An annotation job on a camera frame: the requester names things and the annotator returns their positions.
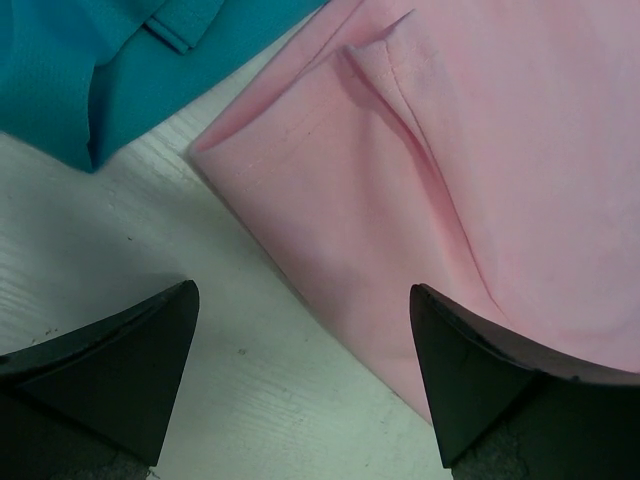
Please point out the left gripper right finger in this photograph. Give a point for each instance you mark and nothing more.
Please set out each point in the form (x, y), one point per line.
(506, 407)

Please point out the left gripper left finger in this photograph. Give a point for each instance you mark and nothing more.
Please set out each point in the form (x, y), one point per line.
(96, 402)

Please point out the pink t shirt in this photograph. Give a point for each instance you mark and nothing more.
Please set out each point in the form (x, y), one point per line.
(488, 149)

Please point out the folded teal t shirt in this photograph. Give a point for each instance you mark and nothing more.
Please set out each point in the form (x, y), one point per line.
(81, 79)

